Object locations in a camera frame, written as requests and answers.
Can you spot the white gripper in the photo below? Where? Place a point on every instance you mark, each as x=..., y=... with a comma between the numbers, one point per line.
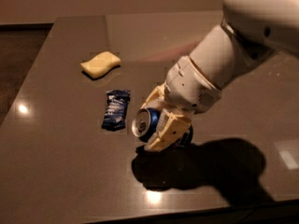
x=189, y=85

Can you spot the blue pepsi can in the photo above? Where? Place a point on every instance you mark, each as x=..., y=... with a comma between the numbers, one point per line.
x=144, y=125

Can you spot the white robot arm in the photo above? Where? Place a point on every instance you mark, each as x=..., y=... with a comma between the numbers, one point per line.
x=251, y=31

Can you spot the blue snack wrapper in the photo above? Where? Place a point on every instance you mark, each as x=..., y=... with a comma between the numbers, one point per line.
x=116, y=110

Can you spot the yellow sponge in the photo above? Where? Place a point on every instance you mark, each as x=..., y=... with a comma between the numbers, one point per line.
x=101, y=64

